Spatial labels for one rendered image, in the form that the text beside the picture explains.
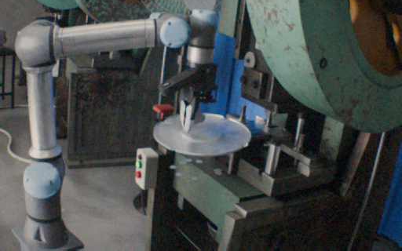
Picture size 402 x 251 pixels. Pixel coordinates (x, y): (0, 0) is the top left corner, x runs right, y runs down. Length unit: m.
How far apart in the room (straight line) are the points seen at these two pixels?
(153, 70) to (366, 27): 2.02
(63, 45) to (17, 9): 6.65
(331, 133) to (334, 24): 0.68
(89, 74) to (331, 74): 2.05
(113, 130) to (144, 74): 0.42
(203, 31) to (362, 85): 0.48
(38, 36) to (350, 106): 0.79
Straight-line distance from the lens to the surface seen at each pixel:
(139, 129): 3.06
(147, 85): 2.97
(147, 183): 1.61
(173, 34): 1.10
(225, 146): 1.30
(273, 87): 1.40
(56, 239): 1.31
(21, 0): 7.76
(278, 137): 1.48
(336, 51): 0.97
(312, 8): 0.89
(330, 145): 1.57
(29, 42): 1.14
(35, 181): 1.23
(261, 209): 1.27
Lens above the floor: 1.22
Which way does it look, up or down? 17 degrees down
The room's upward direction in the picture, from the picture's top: 7 degrees clockwise
